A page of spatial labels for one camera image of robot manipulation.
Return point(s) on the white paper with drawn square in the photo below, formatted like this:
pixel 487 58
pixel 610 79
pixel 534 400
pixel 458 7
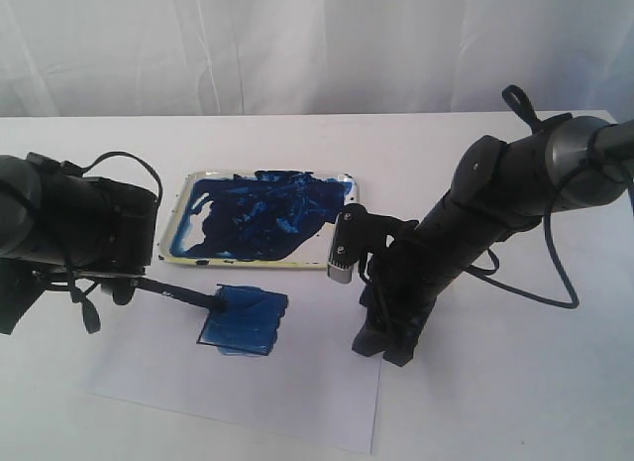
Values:
pixel 311 385

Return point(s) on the white tray with blue paint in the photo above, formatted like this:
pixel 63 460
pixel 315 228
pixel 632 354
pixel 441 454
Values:
pixel 265 219

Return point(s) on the white backdrop curtain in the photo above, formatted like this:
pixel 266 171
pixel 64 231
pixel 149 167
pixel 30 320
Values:
pixel 246 57

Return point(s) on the black paintbrush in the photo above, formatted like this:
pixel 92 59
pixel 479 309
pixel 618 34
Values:
pixel 211 302

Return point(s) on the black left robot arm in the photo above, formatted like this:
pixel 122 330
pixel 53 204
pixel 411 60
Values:
pixel 60 225

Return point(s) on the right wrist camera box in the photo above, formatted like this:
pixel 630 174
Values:
pixel 347 243

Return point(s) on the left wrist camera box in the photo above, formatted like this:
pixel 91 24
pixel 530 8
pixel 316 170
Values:
pixel 121 286

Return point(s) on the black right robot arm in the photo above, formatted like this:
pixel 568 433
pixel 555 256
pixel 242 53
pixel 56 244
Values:
pixel 498 190

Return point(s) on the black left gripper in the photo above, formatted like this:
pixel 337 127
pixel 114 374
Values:
pixel 23 282

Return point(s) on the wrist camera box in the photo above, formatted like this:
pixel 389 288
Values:
pixel 347 243
pixel 121 286

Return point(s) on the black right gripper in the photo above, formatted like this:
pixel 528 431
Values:
pixel 412 263

